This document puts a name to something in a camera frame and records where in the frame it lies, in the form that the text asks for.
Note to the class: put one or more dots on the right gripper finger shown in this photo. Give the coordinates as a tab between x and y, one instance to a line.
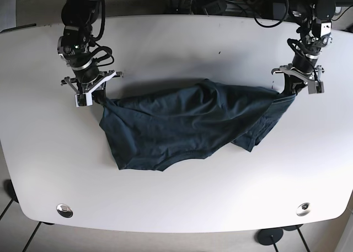
99	95

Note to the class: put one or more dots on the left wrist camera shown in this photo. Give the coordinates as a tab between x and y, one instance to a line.
315	87

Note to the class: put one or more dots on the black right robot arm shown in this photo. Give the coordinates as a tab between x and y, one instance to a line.
84	22

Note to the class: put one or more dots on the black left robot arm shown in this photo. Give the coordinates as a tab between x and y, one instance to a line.
313	18

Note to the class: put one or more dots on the black round stand base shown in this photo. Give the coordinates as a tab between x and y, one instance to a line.
270	236

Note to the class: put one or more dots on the dark blue T-shirt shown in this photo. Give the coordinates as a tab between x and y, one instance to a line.
157	130

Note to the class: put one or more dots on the left silver table grommet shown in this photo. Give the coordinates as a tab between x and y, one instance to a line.
64	210

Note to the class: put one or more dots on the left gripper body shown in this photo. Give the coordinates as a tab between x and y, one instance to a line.
302	68

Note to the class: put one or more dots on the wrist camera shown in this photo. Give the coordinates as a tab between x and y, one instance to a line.
315	87
83	100

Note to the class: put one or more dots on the right silver table grommet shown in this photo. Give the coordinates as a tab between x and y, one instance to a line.
303	209

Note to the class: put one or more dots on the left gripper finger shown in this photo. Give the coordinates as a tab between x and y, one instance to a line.
289	87
298	86

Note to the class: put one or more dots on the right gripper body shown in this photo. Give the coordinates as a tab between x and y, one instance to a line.
89	79

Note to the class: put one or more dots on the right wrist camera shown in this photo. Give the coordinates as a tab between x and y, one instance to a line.
83	100

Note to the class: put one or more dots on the silver table grommet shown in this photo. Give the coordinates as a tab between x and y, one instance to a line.
303	209
64	210

